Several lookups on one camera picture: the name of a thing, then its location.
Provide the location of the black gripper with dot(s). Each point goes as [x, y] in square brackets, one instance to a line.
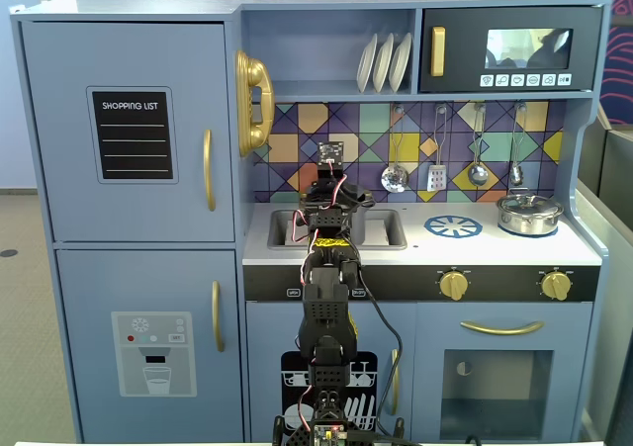
[354, 193]

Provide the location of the robot base with circuit board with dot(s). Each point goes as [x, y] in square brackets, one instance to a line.
[326, 428]

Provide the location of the steel pot with lid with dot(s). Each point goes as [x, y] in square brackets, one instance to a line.
[529, 213]

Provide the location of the gold faucet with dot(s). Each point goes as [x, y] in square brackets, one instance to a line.
[301, 199]

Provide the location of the gray pot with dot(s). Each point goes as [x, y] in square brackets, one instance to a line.
[361, 223]

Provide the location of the gray sink basin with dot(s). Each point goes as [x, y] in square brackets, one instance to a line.
[386, 231]

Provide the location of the steel skimmer spoon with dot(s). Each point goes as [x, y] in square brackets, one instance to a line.
[394, 178]

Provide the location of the steel slotted spatula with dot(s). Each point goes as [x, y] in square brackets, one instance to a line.
[436, 176]

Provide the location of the gold toy telephone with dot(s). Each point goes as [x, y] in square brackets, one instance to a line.
[253, 102]

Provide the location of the gold stove knob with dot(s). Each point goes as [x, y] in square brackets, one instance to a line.
[556, 285]
[454, 285]

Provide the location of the white plate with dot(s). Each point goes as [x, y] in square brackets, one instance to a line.
[400, 62]
[367, 62]
[383, 62]

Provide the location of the steel ladle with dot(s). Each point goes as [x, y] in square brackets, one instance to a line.
[478, 174]

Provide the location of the blue toy kitchen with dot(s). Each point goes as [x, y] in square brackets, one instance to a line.
[148, 208]

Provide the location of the black shopping list chalkboard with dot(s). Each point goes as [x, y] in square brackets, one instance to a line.
[132, 134]

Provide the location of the black microwave door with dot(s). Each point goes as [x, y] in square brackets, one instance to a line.
[509, 48]

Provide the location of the gray partition panel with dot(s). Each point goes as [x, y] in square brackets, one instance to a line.
[605, 218]

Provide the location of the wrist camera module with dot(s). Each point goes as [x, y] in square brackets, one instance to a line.
[330, 153]

